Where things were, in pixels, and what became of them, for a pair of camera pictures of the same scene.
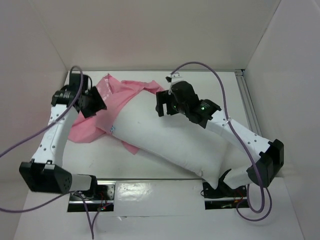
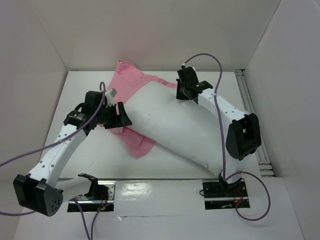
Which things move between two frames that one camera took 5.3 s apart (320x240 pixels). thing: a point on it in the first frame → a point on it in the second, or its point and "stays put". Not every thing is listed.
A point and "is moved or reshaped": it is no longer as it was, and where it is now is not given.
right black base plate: [224, 197] stays put
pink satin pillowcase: [112, 91] is moved or reshaped
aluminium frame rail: [248, 104] stays put
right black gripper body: [164, 103] → [186, 90]
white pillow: [187, 142] is moved or reshaped
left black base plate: [100, 199] stays put
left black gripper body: [94, 102] → [108, 117]
